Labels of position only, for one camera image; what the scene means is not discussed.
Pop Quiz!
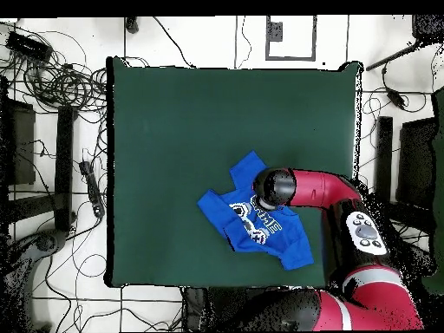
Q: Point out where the blue shirt with white print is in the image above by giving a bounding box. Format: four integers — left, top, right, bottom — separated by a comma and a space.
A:
196, 149, 316, 271

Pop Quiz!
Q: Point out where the black flat panel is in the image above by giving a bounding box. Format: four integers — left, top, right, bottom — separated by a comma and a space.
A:
396, 117, 438, 209
0, 98, 36, 186

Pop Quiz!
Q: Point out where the dark green table cloth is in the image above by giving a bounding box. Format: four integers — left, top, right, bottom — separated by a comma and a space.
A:
105, 56, 363, 289

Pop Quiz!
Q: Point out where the black power strip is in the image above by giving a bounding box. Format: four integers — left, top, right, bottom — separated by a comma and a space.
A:
78, 160, 106, 219

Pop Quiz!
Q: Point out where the black stand bar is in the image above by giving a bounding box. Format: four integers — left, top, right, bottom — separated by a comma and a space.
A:
54, 105, 75, 232
375, 115, 394, 202

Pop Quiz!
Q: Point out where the small dark grey square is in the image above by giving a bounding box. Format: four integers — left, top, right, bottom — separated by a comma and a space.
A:
268, 21, 284, 42

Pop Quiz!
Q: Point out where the black stand base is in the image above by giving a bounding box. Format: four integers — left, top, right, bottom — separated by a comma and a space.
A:
0, 228, 69, 332

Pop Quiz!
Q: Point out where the black rod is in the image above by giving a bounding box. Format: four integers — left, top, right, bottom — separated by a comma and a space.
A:
365, 41, 422, 72

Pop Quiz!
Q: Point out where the black speckled block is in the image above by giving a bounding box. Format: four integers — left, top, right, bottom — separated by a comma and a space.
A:
411, 14, 444, 44

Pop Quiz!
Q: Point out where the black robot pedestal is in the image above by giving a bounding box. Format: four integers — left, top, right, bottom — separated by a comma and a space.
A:
181, 286, 264, 332

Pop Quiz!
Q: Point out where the thin black cable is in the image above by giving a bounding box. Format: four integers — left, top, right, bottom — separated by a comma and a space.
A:
235, 15, 253, 69

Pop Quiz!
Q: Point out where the long black cable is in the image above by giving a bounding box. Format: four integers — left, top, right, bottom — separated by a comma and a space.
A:
152, 16, 198, 69

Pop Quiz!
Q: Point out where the grey square frame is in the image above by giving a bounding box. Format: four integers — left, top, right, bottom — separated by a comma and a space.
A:
265, 15, 317, 62

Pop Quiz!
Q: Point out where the coiled black cable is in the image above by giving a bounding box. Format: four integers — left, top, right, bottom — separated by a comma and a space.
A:
23, 62, 108, 114

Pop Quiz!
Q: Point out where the black inline cable adapter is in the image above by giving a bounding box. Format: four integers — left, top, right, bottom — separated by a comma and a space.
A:
385, 87, 408, 110

